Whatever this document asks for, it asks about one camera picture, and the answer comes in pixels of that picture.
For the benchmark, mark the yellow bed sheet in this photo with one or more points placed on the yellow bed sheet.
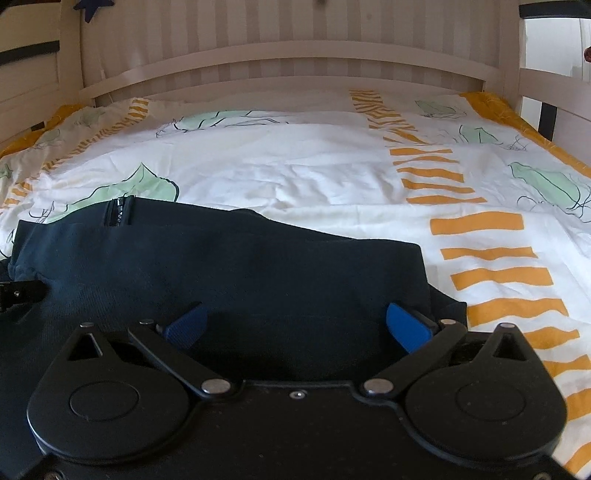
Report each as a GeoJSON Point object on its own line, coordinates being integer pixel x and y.
{"type": "Point", "coordinates": [517, 117]}

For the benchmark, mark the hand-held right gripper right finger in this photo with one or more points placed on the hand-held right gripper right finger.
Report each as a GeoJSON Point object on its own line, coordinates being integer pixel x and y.
{"type": "Point", "coordinates": [406, 330]}

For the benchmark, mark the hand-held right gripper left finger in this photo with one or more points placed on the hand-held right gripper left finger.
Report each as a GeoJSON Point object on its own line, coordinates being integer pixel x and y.
{"type": "Point", "coordinates": [187, 328]}

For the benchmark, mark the white wooden bed frame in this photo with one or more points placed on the white wooden bed frame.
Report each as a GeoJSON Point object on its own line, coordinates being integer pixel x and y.
{"type": "Point", "coordinates": [295, 55]}

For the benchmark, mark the dark blue star decoration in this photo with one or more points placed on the dark blue star decoration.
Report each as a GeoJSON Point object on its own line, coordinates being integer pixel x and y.
{"type": "Point", "coordinates": [94, 7]}

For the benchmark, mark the white leaf-print duvet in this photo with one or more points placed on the white leaf-print duvet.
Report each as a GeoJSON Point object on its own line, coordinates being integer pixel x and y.
{"type": "Point", "coordinates": [323, 175]}

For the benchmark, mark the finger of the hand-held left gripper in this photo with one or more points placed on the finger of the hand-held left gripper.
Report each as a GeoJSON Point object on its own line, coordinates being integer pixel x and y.
{"type": "Point", "coordinates": [21, 293]}

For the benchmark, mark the dark navy zip sweater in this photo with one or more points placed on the dark navy zip sweater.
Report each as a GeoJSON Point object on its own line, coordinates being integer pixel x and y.
{"type": "Point", "coordinates": [258, 277]}

